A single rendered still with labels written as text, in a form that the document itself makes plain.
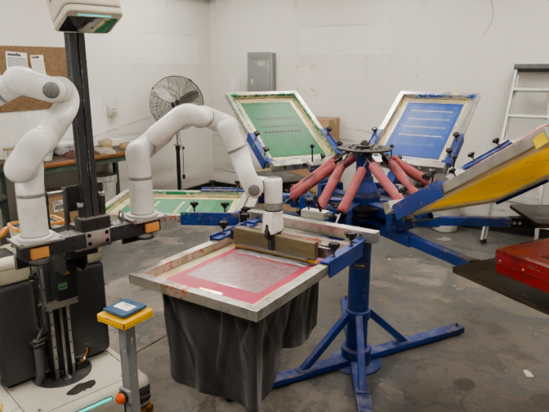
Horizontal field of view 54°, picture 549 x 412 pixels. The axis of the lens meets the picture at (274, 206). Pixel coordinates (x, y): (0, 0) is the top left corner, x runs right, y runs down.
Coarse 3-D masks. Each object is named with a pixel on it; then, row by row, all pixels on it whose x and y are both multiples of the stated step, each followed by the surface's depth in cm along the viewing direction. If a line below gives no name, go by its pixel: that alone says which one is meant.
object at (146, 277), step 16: (224, 240) 240; (320, 240) 239; (336, 240) 238; (176, 256) 218; (192, 256) 223; (144, 272) 201; (160, 272) 209; (320, 272) 203; (160, 288) 192; (176, 288) 187; (192, 288) 187; (288, 288) 187; (304, 288) 194; (208, 304) 180; (224, 304) 176; (240, 304) 174; (256, 304) 174; (272, 304) 176; (256, 320) 170
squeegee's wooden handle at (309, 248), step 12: (240, 228) 234; (240, 240) 235; (252, 240) 231; (264, 240) 228; (276, 240) 224; (288, 240) 221; (300, 240) 218; (288, 252) 222; (300, 252) 219; (312, 252) 215
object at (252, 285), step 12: (264, 264) 219; (276, 264) 219; (288, 264) 219; (240, 276) 206; (252, 276) 206; (264, 276) 206; (276, 276) 206; (288, 276) 206; (216, 288) 196; (228, 288) 196; (240, 288) 196; (252, 288) 196; (264, 288) 196; (276, 288) 196; (240, 300) 185; (252, 300) 185
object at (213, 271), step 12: (228, 252) 234; (204, 264) 219; (216, 264) 219; (228, 264) 219; (240, 264) 219; (252, 264) 219; (180, 276) 206; (192, 276) 206; (204, 276) 206; (216, 276) 206; (228, 276) 206; (204, 288) 196
